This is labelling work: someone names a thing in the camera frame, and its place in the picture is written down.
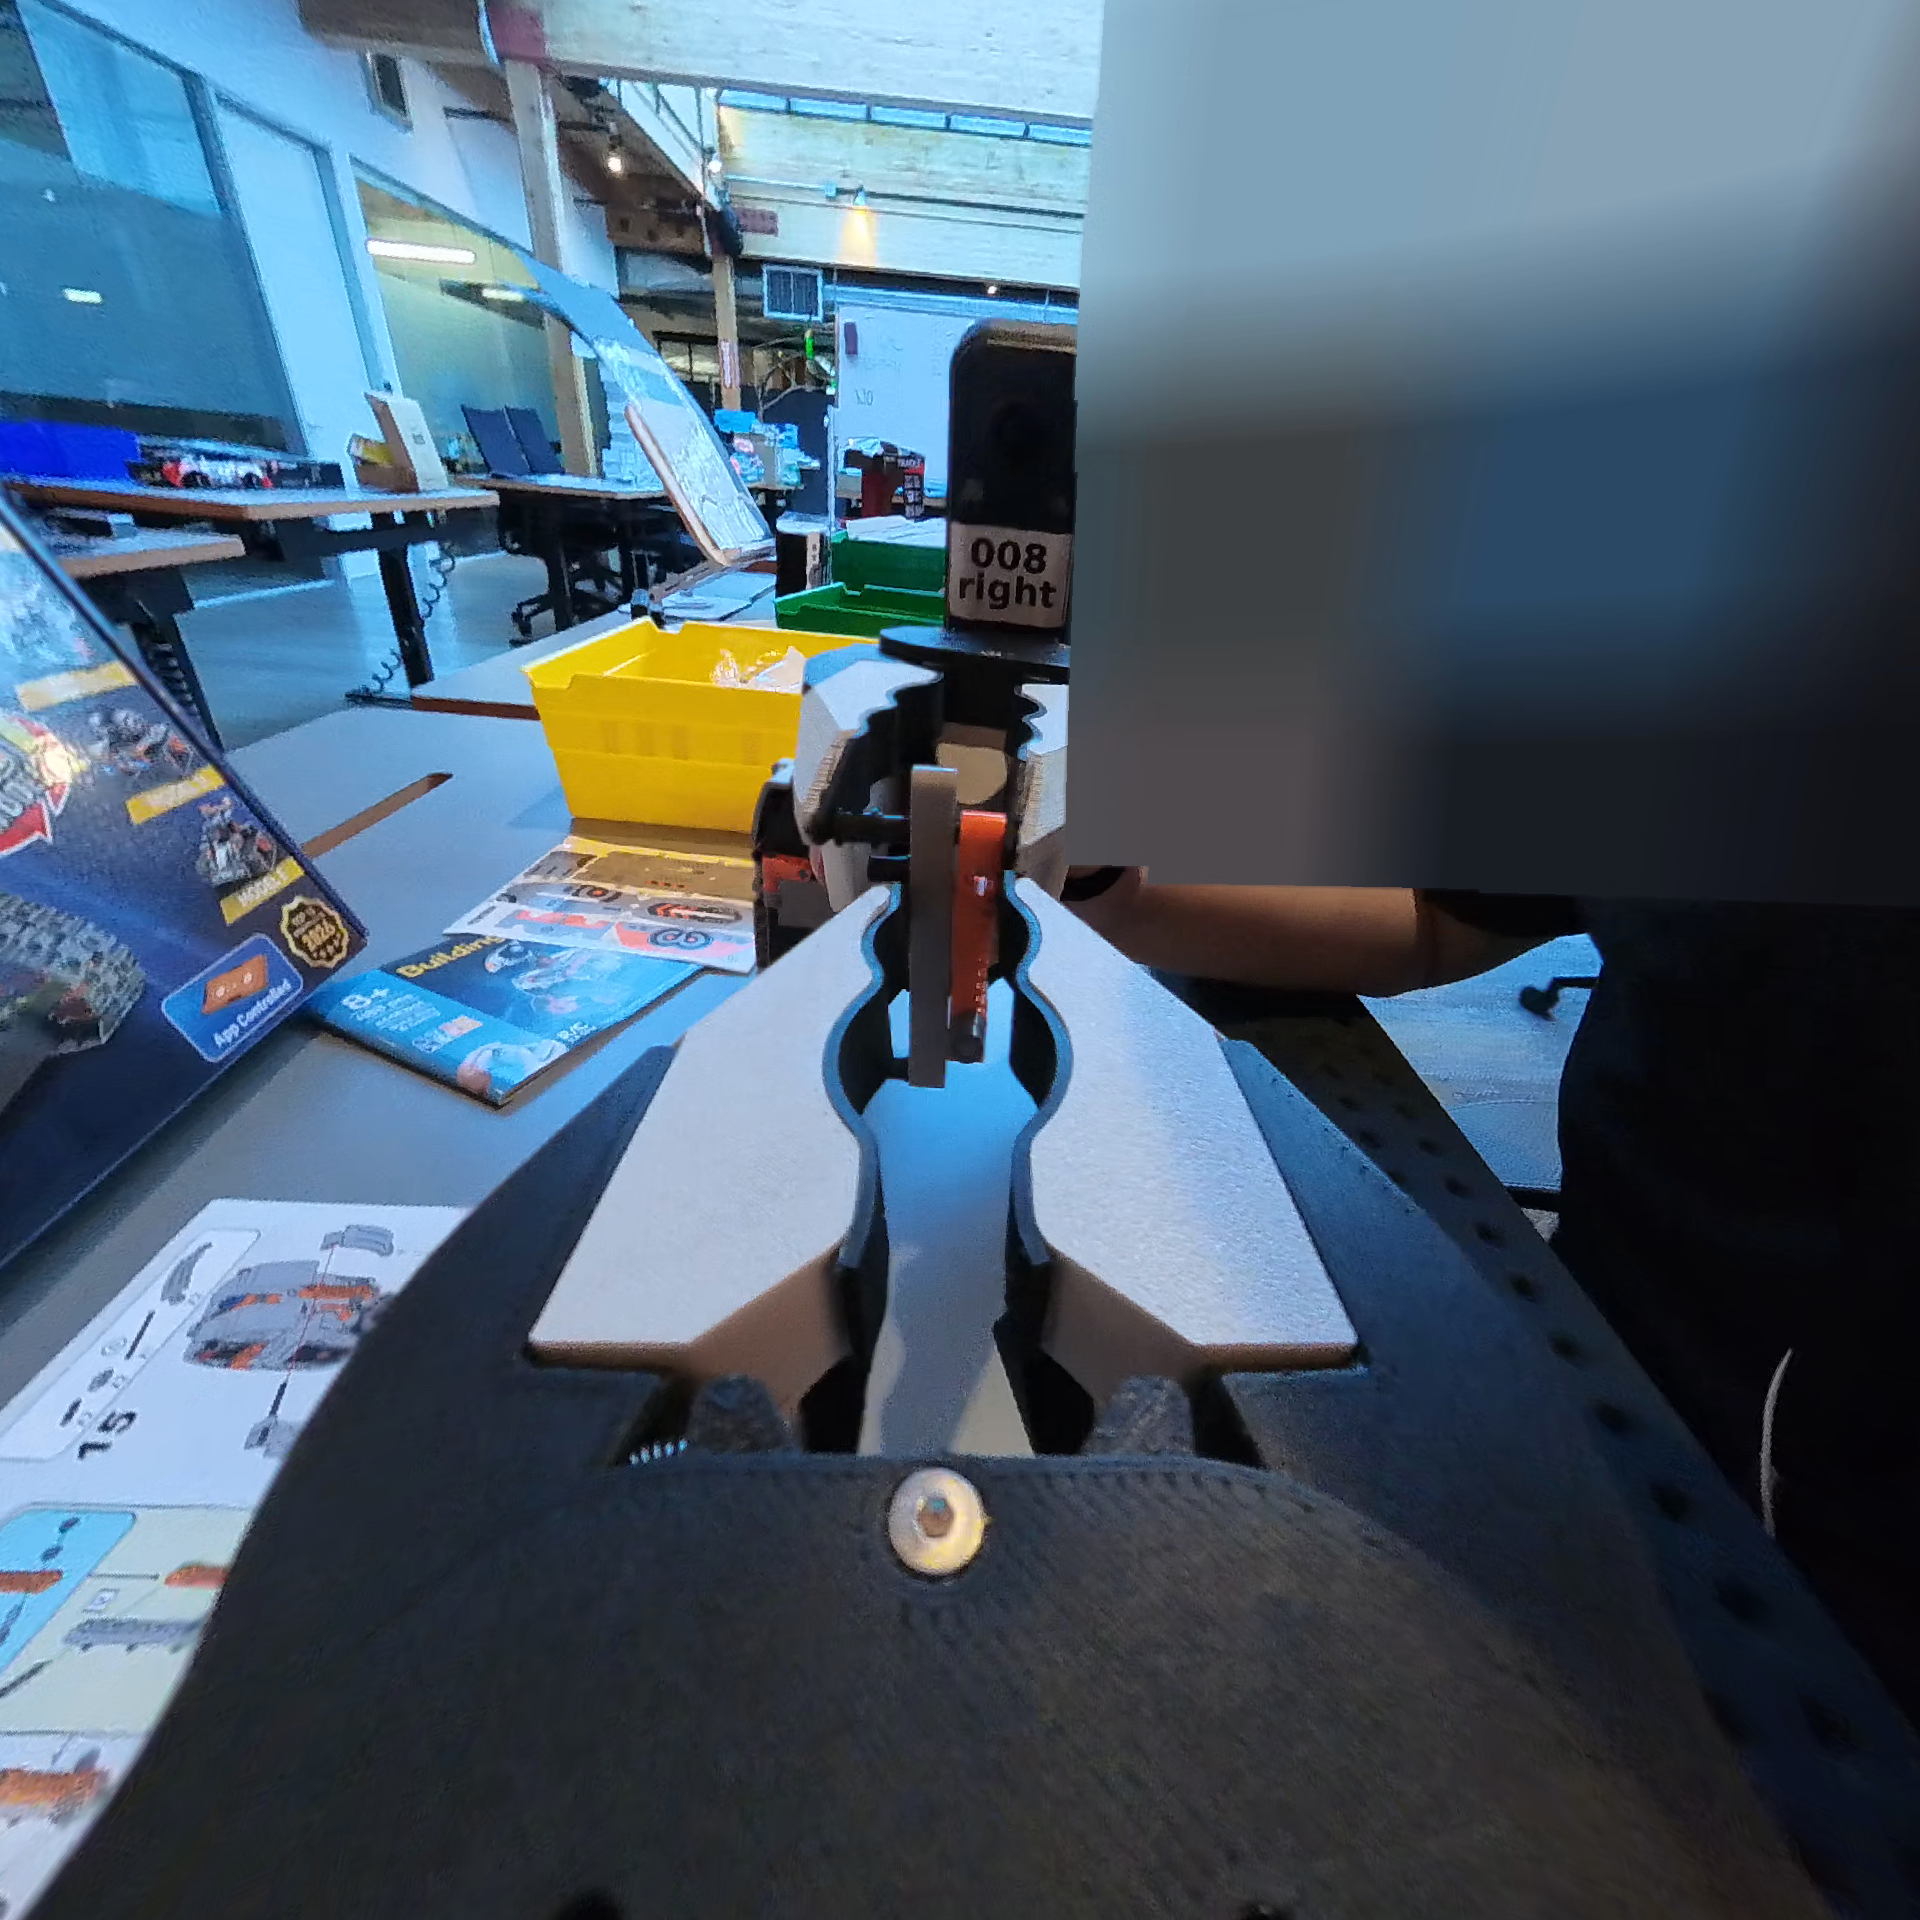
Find blue manual booklet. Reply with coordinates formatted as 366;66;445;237
306;929;705;1109

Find blue office chair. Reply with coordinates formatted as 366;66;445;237
457;401;570;639

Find large tilted board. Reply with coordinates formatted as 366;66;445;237
622;398;778;569

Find person's right forearm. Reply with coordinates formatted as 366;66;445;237
1072;871;1593;993

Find green plastic bin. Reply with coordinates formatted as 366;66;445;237
774;533;950;639

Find open instruction booklet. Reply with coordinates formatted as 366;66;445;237
0;1199;465;1920

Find yellow plastic bin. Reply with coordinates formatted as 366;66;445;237
520;620;887;834

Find grey desk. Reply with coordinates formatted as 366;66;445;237
0;697;1050;1456

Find black toy pin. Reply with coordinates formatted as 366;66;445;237
815;807;914;887

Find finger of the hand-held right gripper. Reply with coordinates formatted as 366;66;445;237
790;655;940;912
1014;681;1072;887

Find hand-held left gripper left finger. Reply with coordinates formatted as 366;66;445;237
527;881;909;1453

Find sticker sheet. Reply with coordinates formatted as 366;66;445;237
449;838;758;976

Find white drawstring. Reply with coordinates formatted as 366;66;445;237
1756;1350;1796;1538

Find toy car model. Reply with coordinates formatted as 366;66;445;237
749;761;840;969

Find blue toy box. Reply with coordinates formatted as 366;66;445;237
0;496;367;1268

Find wooden background desk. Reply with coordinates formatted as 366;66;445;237
0;471;505;706

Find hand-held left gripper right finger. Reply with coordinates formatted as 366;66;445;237
998;878;1360;1453

